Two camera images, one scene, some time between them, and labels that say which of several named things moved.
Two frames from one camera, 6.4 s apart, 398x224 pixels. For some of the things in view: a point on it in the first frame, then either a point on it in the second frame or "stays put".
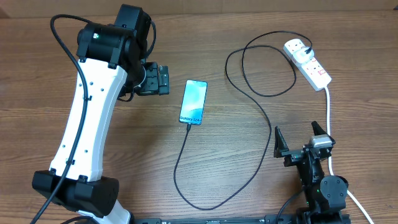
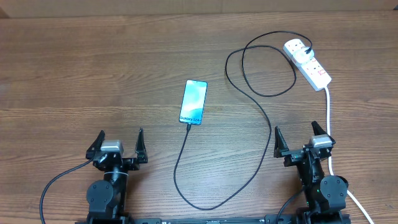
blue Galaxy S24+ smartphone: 193,102 stays put
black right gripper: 292,155 stays put
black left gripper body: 155,83 → 129,165
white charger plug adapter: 300,55 stays put
